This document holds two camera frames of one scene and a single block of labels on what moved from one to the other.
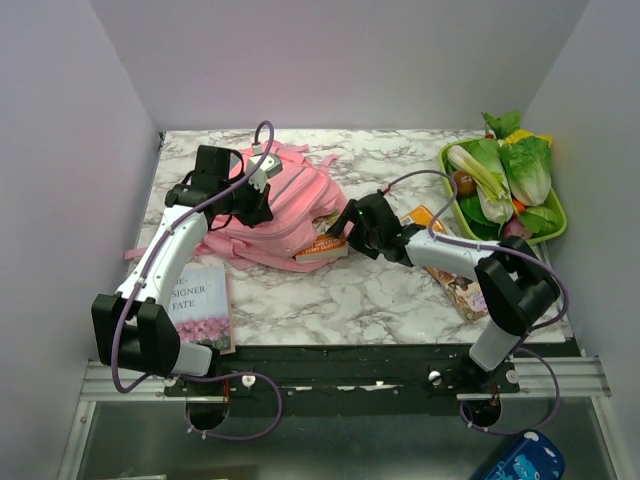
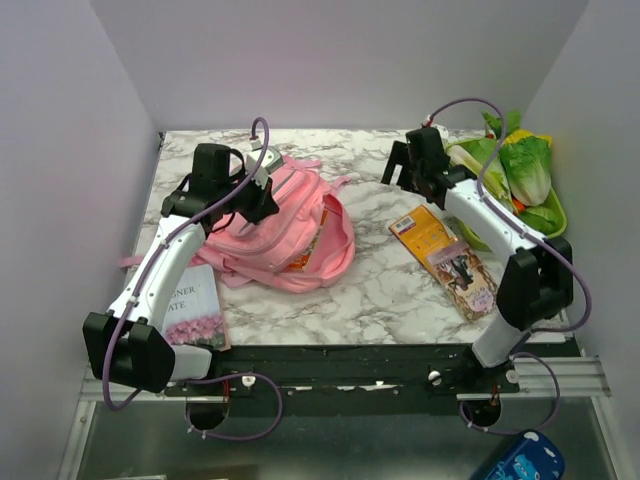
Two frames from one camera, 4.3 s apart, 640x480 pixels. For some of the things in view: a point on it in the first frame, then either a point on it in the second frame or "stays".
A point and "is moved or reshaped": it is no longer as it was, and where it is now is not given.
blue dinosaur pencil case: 532,456 stays
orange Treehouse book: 324,246 -> 299,262
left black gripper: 260,211 stays
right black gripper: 351,212 -> 400,156
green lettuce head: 527,155 stays
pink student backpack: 304,195 is moved or reshaped
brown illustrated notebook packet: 466,294 stays
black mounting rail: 342,373 stays
